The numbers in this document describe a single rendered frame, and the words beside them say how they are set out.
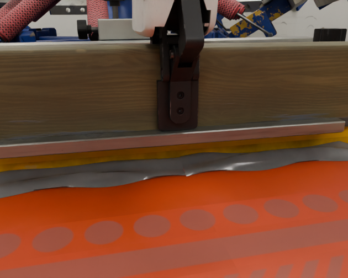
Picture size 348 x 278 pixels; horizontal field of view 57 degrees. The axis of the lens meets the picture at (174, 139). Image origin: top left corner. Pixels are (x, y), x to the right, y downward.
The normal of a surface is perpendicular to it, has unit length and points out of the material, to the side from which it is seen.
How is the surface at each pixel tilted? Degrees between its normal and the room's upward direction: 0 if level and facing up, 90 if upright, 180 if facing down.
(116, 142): 90
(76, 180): 40
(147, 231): 0
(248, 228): 0
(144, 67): 90
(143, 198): 0
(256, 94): 90
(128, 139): 90
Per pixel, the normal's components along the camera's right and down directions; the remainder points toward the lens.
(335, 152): 0.10, -0.57
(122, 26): 0.21, 0.34
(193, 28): 0.18, -0.16
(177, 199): -0.01, -0.94
